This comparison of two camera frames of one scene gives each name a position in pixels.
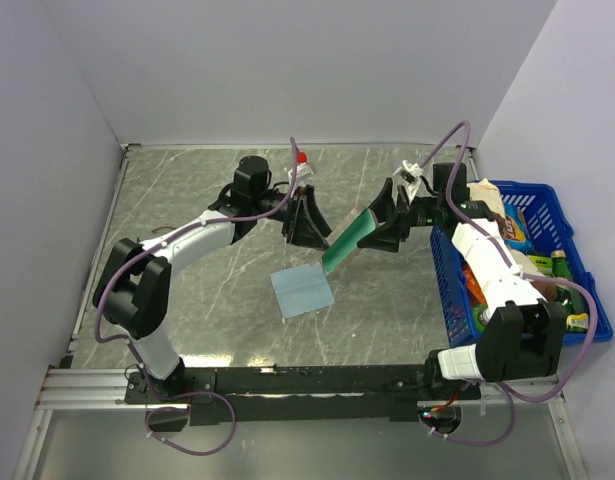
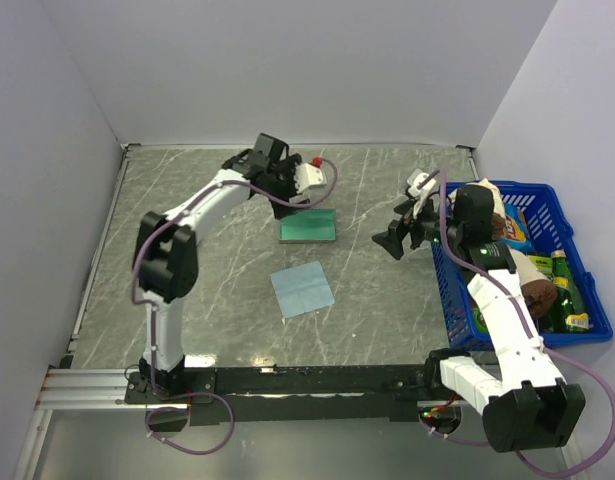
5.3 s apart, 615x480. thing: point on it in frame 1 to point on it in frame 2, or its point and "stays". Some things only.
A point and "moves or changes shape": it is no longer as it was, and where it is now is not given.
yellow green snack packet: (577, 320) stays
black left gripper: (300, 227) to (288, 166)
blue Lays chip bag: (514, 228) stays
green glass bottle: (575, 302) stays
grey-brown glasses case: (348, 241) moves or changes shape
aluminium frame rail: (105, 389) stays
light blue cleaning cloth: (301, 289) stays
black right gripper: (388, 236) to (391, 240)
